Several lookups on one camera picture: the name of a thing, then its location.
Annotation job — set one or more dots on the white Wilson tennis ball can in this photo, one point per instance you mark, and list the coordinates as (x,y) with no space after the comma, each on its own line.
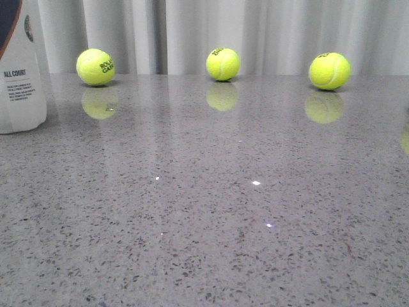
(23,103)

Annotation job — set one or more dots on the middle tennis ball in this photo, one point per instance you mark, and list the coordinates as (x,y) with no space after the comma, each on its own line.
(223,64)

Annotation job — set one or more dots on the tennis ball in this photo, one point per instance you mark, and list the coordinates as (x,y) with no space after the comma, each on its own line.
(329,71)
(223,64)

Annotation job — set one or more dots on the tennis ball Roland Garros print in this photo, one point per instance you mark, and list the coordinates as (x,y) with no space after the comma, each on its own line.
(95,67)

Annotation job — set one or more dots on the right tennis ball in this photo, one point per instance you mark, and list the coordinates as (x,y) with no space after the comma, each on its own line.
(329,71)

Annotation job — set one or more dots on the grey pleated curtain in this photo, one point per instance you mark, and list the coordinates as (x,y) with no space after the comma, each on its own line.
(175,37)

